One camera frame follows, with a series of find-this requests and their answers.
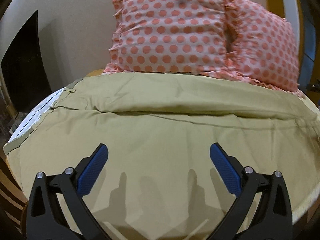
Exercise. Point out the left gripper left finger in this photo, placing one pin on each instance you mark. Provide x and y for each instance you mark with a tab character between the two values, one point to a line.
45	218

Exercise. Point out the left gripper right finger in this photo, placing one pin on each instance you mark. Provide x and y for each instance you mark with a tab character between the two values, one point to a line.
273	216

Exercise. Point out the beige khaki pants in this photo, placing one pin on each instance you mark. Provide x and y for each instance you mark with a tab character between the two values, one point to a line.
159	181

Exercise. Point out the dark doorway opening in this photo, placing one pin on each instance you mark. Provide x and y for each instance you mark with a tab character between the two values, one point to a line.
23	70

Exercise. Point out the right polka dot pillow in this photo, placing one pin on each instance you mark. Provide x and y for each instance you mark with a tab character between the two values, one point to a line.
263	50

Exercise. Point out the polka dot pillow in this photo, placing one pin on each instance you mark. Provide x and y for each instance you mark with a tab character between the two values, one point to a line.
169	36
263	50

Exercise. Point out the left polka dot pillow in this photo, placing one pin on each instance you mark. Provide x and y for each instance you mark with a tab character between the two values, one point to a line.
169	36

